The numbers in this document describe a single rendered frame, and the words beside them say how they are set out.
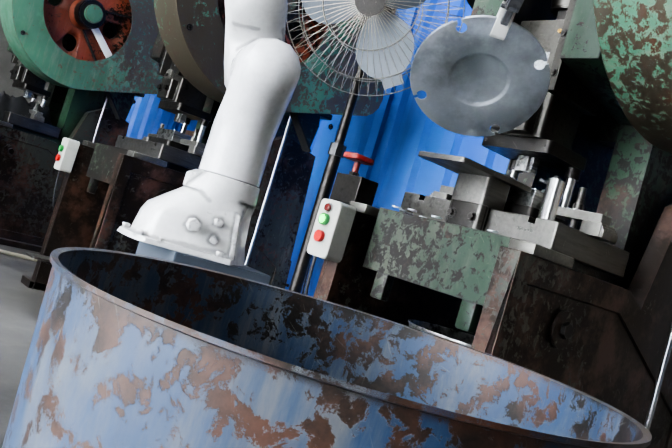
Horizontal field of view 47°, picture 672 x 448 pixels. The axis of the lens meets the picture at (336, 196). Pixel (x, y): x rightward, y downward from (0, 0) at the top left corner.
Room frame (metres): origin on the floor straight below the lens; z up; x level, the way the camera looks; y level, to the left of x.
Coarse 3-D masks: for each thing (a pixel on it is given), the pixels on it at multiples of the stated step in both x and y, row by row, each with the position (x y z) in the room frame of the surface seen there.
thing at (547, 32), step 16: (544, 32) 1.76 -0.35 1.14; (560, 32) 1.72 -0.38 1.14; (544, 48) 1.75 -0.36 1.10; (544, 64) 1.74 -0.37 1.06; (544, 112) 1.72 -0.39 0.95; (560, 112) 1.74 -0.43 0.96; (576, 112) 1.78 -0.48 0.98; (496, 128) 1.78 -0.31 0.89; (528, 128) 1.72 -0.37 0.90; (544, 128) 1.71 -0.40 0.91; (560, 128) 1.75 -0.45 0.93; (576, 128) 1.79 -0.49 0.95
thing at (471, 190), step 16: (432, 160) 1.68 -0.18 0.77; (448, 160) 1.61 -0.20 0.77; (464, 160) 1.58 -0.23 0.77; (464, 176) 1.72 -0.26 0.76; (480, 176) 1.69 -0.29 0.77; (496, 176) 1.65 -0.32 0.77; (464, 192) 1.71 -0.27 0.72; (480, 192) 1.68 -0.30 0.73; (496, 192) 1.69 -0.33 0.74; (528, 192) 1.74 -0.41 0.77; (448, 208) 1.74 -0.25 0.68; (464, 208) 1.71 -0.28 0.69; (480, 208) 1.67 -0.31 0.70; (496, 208) 1.70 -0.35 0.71; (464, 224) 1.70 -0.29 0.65; (480, 224) 1.67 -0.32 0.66
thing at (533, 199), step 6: (510, 192) 1.78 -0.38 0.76; (516, 192) 1.77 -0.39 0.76; (522, 192) 1.76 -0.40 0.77; (534, 192) 1.73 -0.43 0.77; (540, 192) 1.75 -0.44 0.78; (510, 198) 1.78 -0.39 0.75; (516, 198) 1.77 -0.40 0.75; (522, 198) 1.75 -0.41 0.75; (528, 198) 1.74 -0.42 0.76; (534, 198) 1.74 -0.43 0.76; (540, 198) 1.75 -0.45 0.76; (522, 204) 1.75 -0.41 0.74; (528, 204) 1.74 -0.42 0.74; (534, 204) 1.74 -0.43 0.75; (540, 204) 1.75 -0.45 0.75
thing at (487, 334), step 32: (512, 256) 1.44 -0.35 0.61; (544, 256) 1.47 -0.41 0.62; (512, 288) 1.43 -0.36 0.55; (544, 288) 1.49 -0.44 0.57; (576, 288) 1.56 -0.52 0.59; (608, 288) 1.64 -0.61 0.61; (640, 288) 1.76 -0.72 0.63; (480, 320) 1.46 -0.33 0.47; (512, 320) 1.45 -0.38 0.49; (544, 320) 1.52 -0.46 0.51; (576, 320) 1.59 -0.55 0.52; (608, 320) 1.67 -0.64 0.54; (640, 320) 1.74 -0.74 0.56; (512, 352) 1.47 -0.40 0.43; (544, 352) 1.54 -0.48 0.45; (576, 352) 1.61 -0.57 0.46; (608, 352) 1.69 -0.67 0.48; (640, 352) 1.77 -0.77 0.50; (576, 384) 1.64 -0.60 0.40; (608, 384) 1.72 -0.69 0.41; (640, 384) 1.81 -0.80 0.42; (640, 416) 1.83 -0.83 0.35
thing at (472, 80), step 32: (448, 32) 1.55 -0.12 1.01; (480, 32) 1.54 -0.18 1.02; (512, 32) 1.53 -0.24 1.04; (416, 64) 1.61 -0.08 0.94; (448, 64) 1.60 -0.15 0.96; (480, 64) 1.59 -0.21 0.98; (512, 64) 1.57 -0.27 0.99; (448, 96) 1.65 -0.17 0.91; (480, 96) 1.64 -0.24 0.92; (512, 96) 1.62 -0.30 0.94; (544, 96) 1.61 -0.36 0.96; (448, 128) 1.71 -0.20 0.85; (480, 128) 1.69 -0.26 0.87; (512, 128) 1.68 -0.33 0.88
